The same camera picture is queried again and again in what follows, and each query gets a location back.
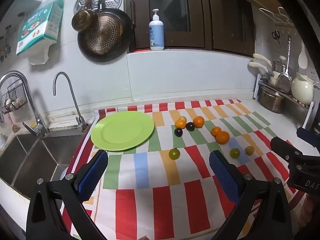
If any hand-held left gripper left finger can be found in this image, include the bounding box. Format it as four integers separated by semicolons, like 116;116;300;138
26;149;108;240

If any white rice paddle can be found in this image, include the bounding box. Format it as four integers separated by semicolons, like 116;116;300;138
298;41;308;69

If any striped colourful table cloth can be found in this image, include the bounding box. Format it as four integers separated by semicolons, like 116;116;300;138
61;99;308;240

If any slim gooseneck steel faucet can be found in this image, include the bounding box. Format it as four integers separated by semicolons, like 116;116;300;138
53;72;88;132

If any teal paper towel box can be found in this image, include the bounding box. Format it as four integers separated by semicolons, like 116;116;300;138
16;0;64;56

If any metal spatula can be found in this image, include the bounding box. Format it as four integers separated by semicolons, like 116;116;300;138
276;36;292;93

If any cream ceramic kettle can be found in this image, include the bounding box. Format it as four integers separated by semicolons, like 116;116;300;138
291;72;314;105

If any metal dish rack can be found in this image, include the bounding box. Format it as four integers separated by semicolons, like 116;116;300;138
254;74;316;114

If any small steel lidded pot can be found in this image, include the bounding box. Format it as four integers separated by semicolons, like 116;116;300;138
271;56;287;73

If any white wire hanger rack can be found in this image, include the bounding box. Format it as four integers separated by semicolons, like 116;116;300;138
259;7;295;27

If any stainless steel sink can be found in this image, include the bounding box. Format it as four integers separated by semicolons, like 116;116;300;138
0;133;87;199

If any white pump soap bottle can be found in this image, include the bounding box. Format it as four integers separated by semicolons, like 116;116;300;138
149;9;165;51

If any black appliance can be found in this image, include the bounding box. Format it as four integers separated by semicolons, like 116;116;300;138
303;115;320;133

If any stainless steel pot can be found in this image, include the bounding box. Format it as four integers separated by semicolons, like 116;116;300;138
258;85;286;114

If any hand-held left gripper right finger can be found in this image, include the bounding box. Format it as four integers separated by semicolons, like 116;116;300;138
209;150;292;240

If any black wire basket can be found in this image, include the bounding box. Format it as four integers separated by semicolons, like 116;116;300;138
0;79;28;115

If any white paper towel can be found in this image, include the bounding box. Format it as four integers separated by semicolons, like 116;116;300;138
28;40;50;65

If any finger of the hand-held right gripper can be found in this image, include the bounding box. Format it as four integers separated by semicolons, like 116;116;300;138
270;137;303;164
296;127;320;147

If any cream handled pan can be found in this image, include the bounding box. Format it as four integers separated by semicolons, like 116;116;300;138
248;53;277;85

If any dark wooden window frame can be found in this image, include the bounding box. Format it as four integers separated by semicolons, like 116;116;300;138
125;0;256;57

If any person's right hand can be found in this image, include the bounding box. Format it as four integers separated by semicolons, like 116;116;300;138
297;195;319;230

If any large steel kitchen faucet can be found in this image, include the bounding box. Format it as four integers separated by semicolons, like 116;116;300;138
0;70;50;137

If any green plate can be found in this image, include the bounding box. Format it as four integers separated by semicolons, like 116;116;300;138
90;111;155;152

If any black frying pan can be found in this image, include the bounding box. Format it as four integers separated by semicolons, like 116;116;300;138
77;0;133;63

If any small brass saucepan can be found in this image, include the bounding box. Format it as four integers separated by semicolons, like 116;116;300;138
72;0;99;32

